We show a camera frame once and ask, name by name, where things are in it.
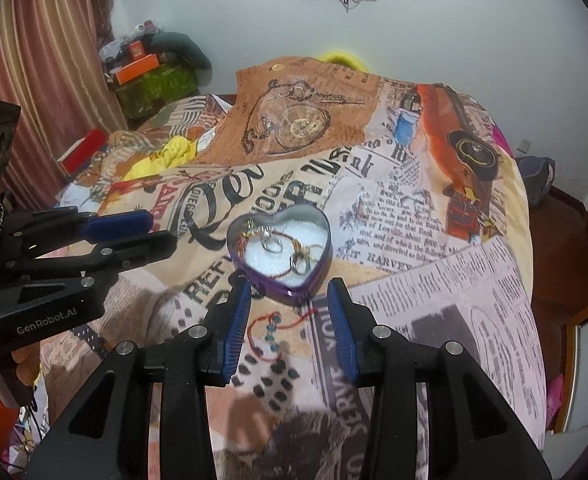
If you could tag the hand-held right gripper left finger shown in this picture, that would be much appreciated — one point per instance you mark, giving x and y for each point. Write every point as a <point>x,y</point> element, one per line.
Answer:
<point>236,332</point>

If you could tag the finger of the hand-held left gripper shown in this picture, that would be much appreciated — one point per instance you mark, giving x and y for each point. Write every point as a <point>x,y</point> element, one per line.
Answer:
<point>133,252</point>
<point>118,224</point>

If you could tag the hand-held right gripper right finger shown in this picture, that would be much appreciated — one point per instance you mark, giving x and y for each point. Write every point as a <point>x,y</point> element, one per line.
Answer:
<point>342,332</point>

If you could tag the purple heart-shaped tin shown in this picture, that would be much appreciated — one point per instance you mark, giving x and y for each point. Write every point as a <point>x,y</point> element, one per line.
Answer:
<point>294,287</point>

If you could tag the person's left hand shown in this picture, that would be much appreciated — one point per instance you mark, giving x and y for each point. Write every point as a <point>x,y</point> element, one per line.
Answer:
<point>26,367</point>

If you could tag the red box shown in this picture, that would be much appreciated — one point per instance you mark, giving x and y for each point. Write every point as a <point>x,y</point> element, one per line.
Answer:
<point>81,152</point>

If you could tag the yellow cloth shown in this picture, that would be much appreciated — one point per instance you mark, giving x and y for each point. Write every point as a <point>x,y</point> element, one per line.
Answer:
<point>166,157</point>

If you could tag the newspaper print blanket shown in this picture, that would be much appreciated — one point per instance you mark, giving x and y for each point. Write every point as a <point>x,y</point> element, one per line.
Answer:
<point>399,260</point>

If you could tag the orange box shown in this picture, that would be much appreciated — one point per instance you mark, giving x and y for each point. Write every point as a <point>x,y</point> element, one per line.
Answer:
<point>136,71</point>

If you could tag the pile of bottles and boxes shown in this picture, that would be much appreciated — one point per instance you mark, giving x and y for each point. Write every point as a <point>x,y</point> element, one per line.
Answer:
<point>126,45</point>

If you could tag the striped brown curtain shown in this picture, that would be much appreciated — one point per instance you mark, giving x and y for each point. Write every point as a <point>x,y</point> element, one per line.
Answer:
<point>38,60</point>

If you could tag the grey backpack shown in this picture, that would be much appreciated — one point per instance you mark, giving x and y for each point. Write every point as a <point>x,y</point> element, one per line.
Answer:
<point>536,180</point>

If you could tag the pink cloth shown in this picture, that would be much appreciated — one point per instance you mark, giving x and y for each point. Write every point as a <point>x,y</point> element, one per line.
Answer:
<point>502,140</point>

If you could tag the white wall socket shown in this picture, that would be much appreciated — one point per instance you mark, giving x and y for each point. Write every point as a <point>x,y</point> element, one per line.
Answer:
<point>524,145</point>

